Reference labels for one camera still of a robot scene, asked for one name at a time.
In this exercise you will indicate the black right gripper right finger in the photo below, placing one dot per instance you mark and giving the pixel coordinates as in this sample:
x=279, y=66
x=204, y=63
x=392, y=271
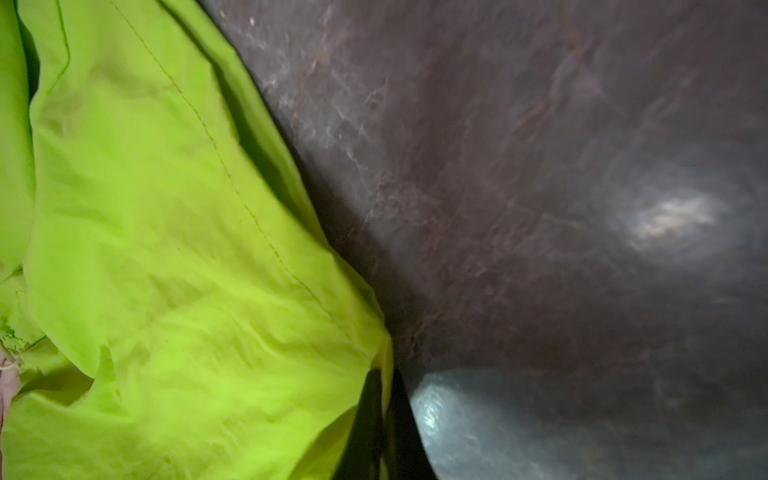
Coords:
x=404, y=454

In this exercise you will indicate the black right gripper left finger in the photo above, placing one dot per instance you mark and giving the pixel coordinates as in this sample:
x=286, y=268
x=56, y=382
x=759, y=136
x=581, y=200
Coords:
x=361, y=457

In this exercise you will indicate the lime green shorts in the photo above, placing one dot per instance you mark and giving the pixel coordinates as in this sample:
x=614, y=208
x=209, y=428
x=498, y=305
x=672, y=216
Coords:
x=169, y=302

